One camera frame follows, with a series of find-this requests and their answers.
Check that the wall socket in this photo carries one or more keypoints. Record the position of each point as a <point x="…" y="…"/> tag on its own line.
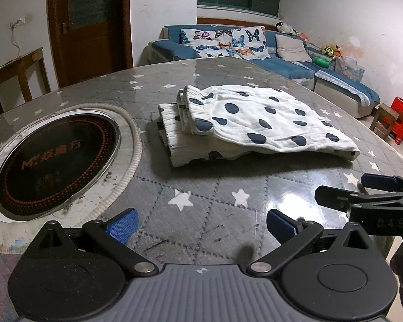
<point x="18" y="20"/>

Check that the brown wooden door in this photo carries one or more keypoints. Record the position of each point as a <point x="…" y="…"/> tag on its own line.
<point x="87" y="47"/>

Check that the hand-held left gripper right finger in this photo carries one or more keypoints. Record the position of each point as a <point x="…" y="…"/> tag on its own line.
<point x="280" y="224"/>

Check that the grey star-print table cover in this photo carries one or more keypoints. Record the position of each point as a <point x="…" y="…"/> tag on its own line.
<point x="221" y="181"/>

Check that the white polka-dot pants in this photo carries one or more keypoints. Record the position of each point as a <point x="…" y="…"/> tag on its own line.
<point x="255" y="117"/>

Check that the clear plastic storage box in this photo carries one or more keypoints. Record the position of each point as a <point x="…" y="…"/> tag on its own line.
<point x="351" y="68"/>

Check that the round black induction cooktop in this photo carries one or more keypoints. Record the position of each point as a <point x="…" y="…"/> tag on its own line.
<point x="53" y="167"/>

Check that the butterfly print blanket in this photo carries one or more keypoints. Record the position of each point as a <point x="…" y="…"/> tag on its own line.
<point x="221" y="43"/>

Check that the small wooden stool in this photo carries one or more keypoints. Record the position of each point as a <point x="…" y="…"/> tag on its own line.
<point x="384" y="117"/>

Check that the wooden side table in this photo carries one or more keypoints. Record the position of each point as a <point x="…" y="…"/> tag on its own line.
<point x="16" y="65"/>

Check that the red plastic stool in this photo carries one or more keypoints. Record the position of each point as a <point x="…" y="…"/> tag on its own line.
<point x="401" y="117"/>

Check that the grey pillow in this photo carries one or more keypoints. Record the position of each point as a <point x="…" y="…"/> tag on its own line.
<point x="292" y="48"/>

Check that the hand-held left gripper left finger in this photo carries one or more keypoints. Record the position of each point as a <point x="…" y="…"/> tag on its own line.
<point x="122" y="226"/>

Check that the blue sofa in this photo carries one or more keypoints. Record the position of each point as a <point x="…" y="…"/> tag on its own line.
<point x="295" y="70"/>

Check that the green toy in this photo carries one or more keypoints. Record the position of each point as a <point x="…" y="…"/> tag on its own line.
<point x="321" y="62"/>

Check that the yellow toys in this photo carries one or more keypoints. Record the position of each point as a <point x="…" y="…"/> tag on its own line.
<point x="332" y="51"/>

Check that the black and white plush toy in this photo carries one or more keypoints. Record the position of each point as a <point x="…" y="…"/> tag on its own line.
<point x="284" y="28"/>

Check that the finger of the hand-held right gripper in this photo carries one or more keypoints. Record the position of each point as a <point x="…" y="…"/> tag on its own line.
<point x="379" y="181"/>
<point x="339" y="197"/>

